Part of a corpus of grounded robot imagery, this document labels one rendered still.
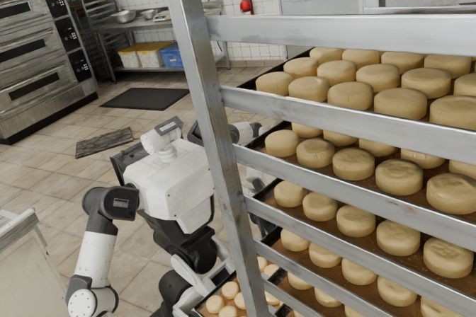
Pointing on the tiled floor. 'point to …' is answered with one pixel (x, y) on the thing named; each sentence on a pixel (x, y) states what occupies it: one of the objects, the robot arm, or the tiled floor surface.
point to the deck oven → (38, 52)
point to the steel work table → (152, 29)
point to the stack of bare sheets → (103, 142)
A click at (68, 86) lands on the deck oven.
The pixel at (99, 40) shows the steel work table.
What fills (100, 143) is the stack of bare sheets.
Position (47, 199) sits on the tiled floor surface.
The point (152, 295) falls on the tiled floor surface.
